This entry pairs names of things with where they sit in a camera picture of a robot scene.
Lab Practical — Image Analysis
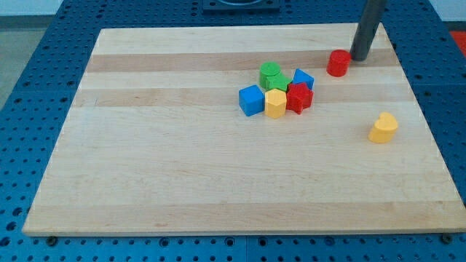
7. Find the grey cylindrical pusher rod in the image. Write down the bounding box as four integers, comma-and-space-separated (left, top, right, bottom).
350, 0, 387, 62

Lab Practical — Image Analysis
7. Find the light wooden board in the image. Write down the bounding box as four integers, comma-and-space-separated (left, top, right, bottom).
23, 23, 465, 237

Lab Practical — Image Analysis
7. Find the red cylinder block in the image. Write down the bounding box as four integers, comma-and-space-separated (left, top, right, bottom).
326, 49, 352, 77

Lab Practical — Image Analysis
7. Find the green star block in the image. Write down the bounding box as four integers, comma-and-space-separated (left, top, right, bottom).
265, 73, 292, 92

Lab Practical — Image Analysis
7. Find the blue cube block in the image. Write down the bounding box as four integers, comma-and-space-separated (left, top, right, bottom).
239, 85, 265, 116

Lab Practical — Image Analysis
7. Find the green cylinder block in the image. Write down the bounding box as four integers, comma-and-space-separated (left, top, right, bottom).
259, 61, 281, 89

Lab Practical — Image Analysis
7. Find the blue triangle block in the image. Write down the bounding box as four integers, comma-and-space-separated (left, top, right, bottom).
293, 68, 315, 90

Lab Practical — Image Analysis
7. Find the yellow hexagon block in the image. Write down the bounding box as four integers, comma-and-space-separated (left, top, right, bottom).
264, 89, 287, 119

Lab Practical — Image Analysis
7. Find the yellow heart block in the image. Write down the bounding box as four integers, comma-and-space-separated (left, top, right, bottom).
368, 112, 398, 143

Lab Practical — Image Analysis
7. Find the red star block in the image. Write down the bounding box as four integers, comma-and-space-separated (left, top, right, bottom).
286, 82, 314, 114

